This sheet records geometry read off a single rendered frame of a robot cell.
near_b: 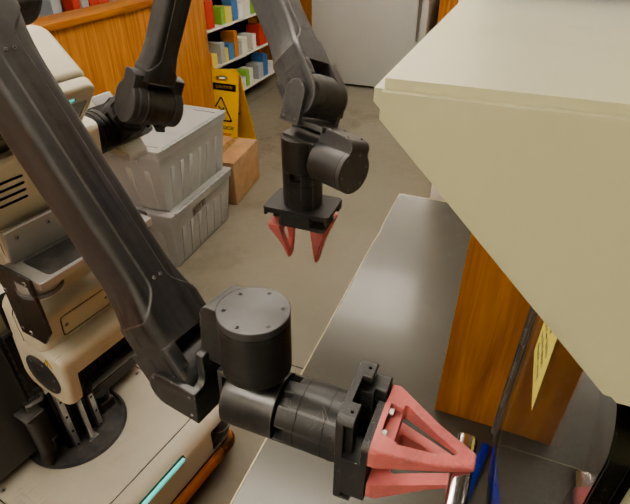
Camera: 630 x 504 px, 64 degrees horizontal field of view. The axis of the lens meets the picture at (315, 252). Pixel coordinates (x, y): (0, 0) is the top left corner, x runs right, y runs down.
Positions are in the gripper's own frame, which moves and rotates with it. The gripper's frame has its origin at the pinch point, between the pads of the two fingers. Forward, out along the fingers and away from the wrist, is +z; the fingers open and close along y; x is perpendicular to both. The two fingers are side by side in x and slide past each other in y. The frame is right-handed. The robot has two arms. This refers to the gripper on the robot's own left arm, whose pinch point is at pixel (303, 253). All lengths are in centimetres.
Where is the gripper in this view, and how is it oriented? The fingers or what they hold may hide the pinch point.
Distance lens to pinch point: 79.6
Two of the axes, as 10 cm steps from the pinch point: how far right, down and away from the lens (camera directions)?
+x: 3.6, -5.3, 7.7
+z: 0.0, 8.2, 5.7
